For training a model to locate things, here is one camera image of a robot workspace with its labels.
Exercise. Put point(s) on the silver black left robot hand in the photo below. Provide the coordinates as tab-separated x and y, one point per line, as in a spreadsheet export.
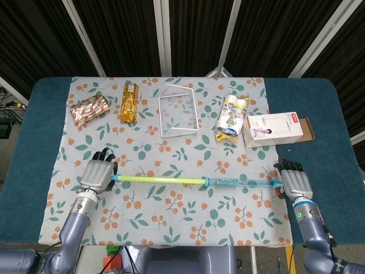
95	177

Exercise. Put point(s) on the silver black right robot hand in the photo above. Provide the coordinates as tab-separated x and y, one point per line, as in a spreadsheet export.
296	184

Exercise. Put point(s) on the white and red product box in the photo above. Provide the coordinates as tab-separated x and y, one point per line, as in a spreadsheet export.
273	129

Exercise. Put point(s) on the green block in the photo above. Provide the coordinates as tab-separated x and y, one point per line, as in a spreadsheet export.
112	250

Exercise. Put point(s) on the gold foil brick package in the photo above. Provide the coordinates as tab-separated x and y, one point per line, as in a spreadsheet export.
129	102

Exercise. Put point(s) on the orange block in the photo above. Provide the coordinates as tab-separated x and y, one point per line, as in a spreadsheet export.
112	262

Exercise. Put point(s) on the pack of white rolls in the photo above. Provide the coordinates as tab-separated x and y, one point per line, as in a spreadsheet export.
231	120

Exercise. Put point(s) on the floral orange-fruit tablecloth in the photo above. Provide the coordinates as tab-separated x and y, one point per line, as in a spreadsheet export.
182	217

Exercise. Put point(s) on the black power box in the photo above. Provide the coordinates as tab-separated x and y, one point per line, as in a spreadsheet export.
5	129

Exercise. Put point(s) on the grey robot torso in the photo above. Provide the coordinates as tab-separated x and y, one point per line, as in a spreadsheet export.
188	262

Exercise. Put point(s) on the white partition frame post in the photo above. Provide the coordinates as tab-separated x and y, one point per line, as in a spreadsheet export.
85	40
357	138
319	40
14	90
229	31
164	37

